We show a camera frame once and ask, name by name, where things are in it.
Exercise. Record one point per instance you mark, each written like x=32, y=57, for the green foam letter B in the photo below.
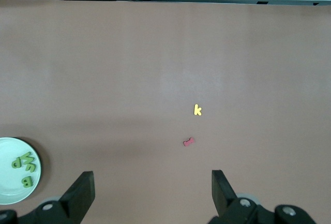
x=27, y=181

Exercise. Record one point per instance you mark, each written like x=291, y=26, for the green foam letter u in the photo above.
x=31, y=168

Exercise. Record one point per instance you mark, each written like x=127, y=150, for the red foam letter I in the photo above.
x=188, y=142

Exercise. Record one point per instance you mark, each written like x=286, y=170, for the green plate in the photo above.
x=10, y=187

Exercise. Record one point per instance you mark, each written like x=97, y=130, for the green foam letter N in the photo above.
x=28, y=156

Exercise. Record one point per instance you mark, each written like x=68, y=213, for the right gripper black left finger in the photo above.
x=75, y=200

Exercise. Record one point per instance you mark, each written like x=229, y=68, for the yellow foam letter k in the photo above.
x=196, y=110

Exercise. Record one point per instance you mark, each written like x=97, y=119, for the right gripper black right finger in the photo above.
x=226, y=202

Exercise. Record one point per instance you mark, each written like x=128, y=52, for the green foam letter p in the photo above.
x=16, y=164

